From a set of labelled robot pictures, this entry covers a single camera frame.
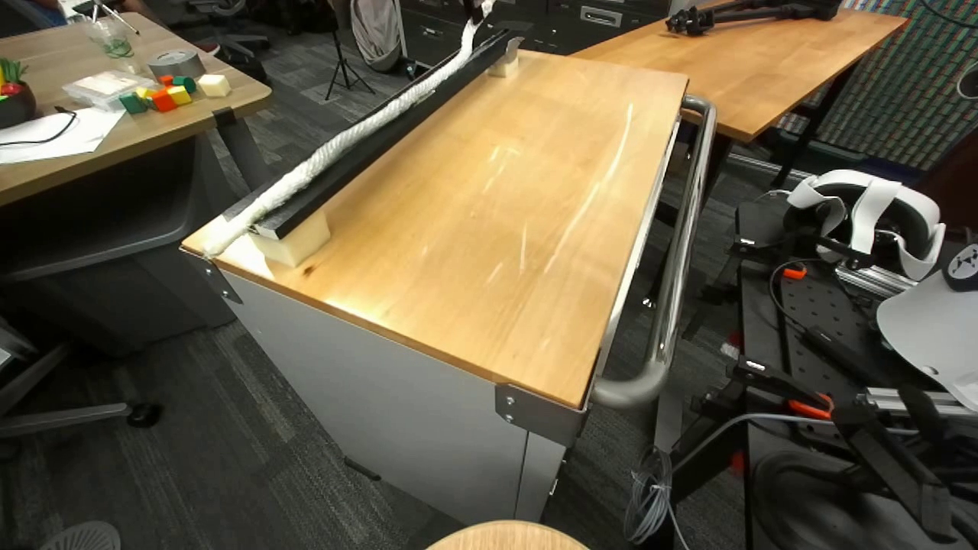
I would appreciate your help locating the wooden top tool cart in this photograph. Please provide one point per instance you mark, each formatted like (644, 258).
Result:
(451, 326)

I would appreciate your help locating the near wooden support block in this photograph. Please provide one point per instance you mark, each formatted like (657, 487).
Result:
(298, 244)

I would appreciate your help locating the wooden support block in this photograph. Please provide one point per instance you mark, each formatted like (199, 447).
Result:
(505, 62)
(298, 244)

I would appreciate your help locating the far wooden support block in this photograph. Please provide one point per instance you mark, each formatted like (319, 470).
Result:
(505, 62)

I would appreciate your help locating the round wooden stool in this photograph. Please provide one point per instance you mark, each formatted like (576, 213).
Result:
(510, 535)

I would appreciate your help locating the black clamp on table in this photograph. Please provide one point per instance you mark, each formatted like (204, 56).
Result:
(701, 21)

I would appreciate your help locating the wooden rear table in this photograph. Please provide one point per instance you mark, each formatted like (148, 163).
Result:
(753, 75)

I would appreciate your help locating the cream toy block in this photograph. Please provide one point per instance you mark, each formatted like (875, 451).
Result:
(212, 85)

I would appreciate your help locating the yellow toy block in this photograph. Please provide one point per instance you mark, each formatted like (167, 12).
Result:
(182, 95)

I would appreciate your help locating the red toy block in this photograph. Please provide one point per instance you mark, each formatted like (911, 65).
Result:
(163, 103)

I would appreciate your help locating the wooden side desk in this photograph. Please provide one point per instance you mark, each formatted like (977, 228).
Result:
(61, 56)

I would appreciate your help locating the green toy block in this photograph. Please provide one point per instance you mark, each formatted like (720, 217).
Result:
(137, 104)

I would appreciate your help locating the white VR headset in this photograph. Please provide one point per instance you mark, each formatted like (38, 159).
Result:
(875, 232)

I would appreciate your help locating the clear plastic cup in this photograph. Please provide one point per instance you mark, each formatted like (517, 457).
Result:
(115, 39)

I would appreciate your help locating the white paper sheet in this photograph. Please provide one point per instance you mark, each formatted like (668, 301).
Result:
(57, 136)

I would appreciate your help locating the black fruit bowl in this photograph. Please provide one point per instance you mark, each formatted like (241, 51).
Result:
(18, 95)

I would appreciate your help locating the steel cart handle bar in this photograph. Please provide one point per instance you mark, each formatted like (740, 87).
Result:
(648, 381)

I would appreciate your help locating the long black rail object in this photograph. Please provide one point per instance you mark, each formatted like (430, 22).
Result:
(355, 148)

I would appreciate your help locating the orange handled tool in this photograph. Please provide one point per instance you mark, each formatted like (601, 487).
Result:
(784, 390)

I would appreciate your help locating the grey duct tape roll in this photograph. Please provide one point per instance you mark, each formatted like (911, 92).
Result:
(179, 65)

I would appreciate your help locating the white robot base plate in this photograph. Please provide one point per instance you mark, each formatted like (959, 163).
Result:
(938, 332)

